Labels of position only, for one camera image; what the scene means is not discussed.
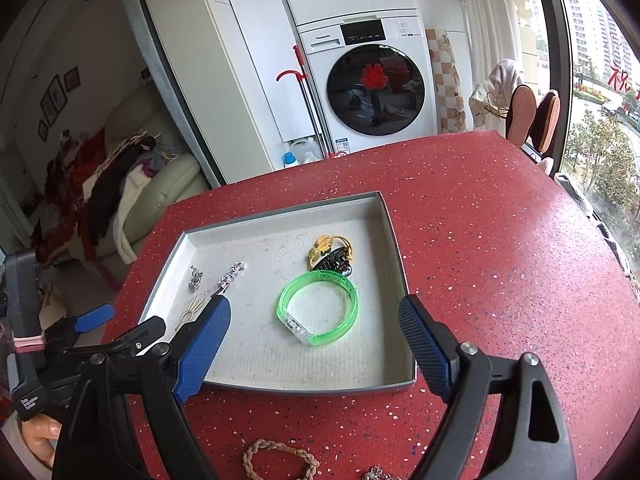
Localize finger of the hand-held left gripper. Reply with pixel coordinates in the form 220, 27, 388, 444
75, 316, 167, 361
44, 304, 116, 348

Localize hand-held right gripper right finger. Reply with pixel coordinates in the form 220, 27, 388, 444
398, 294, 578, 480

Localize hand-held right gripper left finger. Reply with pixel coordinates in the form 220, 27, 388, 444
52, 296, 232, 480

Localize beige hair clip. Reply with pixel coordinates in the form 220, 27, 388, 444
174, 294, 208, 333

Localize grey shallow tray box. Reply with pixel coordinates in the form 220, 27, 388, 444
137, 191, 418, 395

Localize silver star hair clip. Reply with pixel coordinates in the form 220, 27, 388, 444
207, 261, 247, 297

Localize green translucent bangle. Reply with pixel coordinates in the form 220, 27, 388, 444
276, 270, 358, 347

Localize yellow and black hair ties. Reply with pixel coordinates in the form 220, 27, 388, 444
306, 235, 355, 277

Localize person's left hand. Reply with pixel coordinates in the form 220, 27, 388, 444
17, 412, 63, 468

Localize pink rubber band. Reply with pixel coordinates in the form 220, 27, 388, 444
14, 334, 47, 353

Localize white garment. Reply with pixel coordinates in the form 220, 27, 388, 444
112, 167, 151, 263

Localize pile of dark clothes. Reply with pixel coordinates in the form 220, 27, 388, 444
87, 132, 186, 241

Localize red blanket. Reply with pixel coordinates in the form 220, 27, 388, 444
30, 125, 108, 266

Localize pale green sofa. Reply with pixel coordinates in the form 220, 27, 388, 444
67, 82, 211, 281

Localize white detergent jug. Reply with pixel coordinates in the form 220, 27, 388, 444
290, 137, 321, 165

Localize brown chair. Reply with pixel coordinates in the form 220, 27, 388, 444
530, 90, 561, 153
505, 85, 538, 146

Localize checkered beige cloth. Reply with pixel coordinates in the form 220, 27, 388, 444
425, 27, 468, 135

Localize red paper door decoration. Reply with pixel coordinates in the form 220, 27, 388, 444
362, 62, 388, 90

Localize beige cloth on chair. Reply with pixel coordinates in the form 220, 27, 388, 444
470, 59, 523, 131

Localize white tall cabinet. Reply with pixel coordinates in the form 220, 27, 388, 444
135, 0, 306, 186

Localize white washing machine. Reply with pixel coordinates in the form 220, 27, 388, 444
295, 7, 441, 153

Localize red window sticker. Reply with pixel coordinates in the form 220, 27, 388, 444
607, 62, 640, 93

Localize white curtain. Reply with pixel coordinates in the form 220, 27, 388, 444
450, 0, 518, 131

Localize brown braided bracelet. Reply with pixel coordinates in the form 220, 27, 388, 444
242, 439, 321, 480

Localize red-handled mop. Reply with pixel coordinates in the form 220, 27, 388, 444
276, 45, 333, 158

